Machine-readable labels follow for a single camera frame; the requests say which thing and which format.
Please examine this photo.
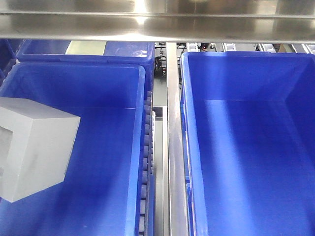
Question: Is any gray cube base block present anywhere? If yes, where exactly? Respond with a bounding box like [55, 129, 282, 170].
[0, 97, 80, 203]

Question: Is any blue bin rear left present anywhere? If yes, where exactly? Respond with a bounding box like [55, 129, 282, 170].
[17, 40, 155, 91]

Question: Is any large blue bin right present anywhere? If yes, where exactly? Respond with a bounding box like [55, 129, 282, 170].
[182, 52, 315, 236]

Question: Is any large blue bin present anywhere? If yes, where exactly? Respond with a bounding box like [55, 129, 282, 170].
[182, 52, 315, 236]
[0, 62, 145, 236]

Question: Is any large blue bin left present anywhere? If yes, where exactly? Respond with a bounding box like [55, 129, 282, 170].
[0, 62, 145, 236]

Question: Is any steel shelf beam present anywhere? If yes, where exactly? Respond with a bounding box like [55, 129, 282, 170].
[0, 0, 315, 43]

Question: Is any steel vertical divider post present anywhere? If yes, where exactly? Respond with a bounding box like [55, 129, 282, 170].
[166, 42, 189, 236]

